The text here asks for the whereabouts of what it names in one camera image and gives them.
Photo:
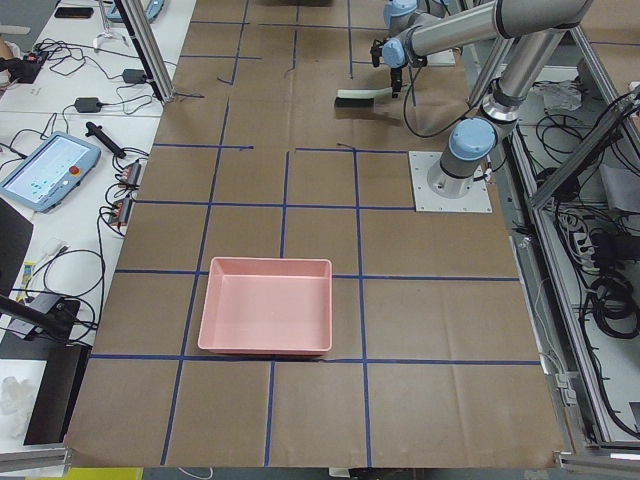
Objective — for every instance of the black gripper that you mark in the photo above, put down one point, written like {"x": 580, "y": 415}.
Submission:
{"x": 395, "y": 74}

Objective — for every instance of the white hand brush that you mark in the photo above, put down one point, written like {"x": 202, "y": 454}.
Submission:
{"x": 354, "y": 98}

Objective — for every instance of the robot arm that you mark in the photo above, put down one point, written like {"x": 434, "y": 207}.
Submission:
{"x": 525, "y": 34}
{"x": 401, "y": 8}

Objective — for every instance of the pink plastic bin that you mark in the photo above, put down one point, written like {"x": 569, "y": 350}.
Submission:
{"x": 268, "y": 306}

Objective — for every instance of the black power adapter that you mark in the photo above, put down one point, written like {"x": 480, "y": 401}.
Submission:
{"x": 134, "y": 76}
{"x": 88, "y": 105}

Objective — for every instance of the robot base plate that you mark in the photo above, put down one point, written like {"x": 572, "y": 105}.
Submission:
{"x": 436, "y": 192}
{"x": 444, "y": 58}

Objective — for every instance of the aluminium frame post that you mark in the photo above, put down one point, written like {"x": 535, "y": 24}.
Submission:
{"x": 140, "y": 32}

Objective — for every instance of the black camera stand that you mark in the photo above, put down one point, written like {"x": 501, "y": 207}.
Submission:
{"x": 54, "y": 314}

